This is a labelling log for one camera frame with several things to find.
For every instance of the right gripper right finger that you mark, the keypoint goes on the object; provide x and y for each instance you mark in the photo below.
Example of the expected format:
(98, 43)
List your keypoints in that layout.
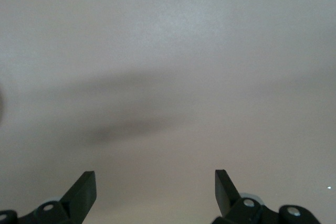
(228, 195)

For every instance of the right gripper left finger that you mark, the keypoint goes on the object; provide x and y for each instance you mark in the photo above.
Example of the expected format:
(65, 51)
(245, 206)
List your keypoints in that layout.
(76, 197)

